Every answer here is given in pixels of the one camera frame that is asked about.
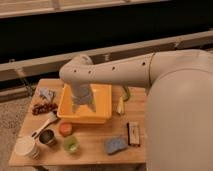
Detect white stacked bowls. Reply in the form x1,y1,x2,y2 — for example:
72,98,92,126
15,136,39,158

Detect blue sponge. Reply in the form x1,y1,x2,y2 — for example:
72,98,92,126
104,137,127,155

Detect purple toy grapes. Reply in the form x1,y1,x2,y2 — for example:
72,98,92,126
32,102,57,115

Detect orange toy fruit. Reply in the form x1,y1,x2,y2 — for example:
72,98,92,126
59,123,72,137

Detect wooden table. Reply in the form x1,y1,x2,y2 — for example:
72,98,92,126
9,86,146,166

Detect blue crumpled cloth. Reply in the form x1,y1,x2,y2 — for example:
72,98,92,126
39,88,55,102

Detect brown chocolate bar box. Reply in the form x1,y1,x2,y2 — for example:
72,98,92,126
127,122,140,146

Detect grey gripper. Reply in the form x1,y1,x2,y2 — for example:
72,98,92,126
70,84,96,112

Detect yellow banana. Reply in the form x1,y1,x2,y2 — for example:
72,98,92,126
117,96,125,115

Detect green plastic cup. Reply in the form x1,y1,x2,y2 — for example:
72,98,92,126
63,135,79,154

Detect yellow plastic bin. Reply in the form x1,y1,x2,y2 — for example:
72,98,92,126
57,84,112,124

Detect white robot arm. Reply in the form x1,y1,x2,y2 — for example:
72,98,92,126
59,49,213,171

